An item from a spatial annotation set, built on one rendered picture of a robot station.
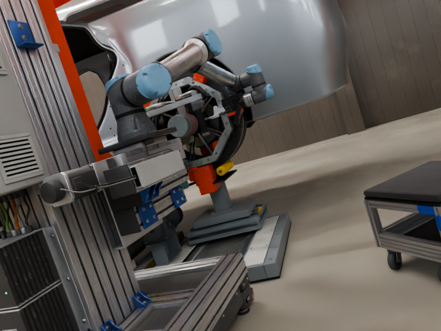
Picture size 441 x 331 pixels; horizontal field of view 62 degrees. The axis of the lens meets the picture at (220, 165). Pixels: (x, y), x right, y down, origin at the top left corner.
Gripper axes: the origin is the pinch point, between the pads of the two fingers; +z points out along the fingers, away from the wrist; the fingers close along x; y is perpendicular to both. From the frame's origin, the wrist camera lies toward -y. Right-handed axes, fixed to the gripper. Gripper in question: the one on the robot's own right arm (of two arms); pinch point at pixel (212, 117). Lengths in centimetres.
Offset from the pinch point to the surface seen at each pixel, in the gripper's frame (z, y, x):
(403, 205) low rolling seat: -71, -51, 61
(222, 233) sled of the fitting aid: 26, -72, -17
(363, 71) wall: -145, -35, -499
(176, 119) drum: 22.7, 5.9, -7.5
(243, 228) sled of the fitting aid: 12, -73, -17
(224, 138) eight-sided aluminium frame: 3.7, -15.2, -20.1
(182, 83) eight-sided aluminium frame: 16.7, 25.3, -23.9
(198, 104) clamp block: 4.9, 9.2, -0.2
